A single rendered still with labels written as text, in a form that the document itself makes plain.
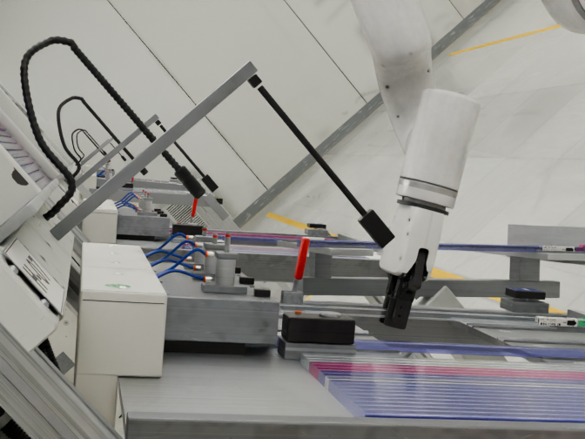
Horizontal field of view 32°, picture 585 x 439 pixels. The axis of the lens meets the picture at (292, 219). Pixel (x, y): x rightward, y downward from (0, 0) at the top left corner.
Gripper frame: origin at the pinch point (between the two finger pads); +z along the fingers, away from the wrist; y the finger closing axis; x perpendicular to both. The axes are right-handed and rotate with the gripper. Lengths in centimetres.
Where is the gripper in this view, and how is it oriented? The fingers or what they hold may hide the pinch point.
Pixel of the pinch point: (395, 312)
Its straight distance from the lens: 143.2
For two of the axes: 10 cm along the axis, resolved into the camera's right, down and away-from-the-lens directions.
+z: -2.5, 9.7, 0.2
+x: 9.5, 2.4, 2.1
